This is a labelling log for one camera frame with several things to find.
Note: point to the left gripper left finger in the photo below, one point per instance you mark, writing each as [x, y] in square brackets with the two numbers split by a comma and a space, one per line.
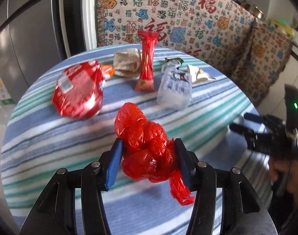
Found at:
[97, 177]

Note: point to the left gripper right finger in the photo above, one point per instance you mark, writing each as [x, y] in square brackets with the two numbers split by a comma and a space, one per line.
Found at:
[199, 177]

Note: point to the clear plastic wipes pack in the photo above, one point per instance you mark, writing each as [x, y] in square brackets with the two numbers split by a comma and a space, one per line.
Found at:
[175, 90]

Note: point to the beige crumpled paper bag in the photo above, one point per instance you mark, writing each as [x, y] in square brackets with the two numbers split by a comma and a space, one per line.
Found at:
[127, 63]

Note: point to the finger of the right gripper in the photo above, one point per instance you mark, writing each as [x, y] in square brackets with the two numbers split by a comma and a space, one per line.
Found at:
[254, 118]
[242, 130]

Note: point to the red plastic bag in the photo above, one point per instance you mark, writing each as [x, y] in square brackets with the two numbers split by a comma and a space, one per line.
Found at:
[148, 153]

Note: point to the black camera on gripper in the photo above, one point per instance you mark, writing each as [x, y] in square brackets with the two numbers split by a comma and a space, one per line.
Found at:
[291, 102]

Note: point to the black foil wrapper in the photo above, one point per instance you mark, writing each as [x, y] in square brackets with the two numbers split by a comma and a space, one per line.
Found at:
[174, 63]

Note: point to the patterned fu character blanket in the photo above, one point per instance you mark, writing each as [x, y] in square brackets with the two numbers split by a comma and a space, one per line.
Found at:
[219, 32]

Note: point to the red snack bag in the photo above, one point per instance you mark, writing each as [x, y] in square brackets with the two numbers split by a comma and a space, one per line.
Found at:
[79, 91]

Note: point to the striped blue green tablecloth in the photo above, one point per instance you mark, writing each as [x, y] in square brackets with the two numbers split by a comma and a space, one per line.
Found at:
[38, 141]

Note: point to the metal pot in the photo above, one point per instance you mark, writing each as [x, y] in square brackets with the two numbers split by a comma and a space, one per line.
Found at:
[253, 9]

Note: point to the orange small wrapper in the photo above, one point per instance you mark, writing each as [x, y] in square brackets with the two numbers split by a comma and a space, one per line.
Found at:
[108, 71]

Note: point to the grey refrigerator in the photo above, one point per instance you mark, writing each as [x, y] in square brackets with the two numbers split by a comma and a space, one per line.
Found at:
[31, 42]

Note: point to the white red paper carton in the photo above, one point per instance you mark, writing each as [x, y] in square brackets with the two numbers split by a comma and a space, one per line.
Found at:
[198, 75]

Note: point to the tall red wrapper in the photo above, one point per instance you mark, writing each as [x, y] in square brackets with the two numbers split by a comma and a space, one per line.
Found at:
[146, 77]

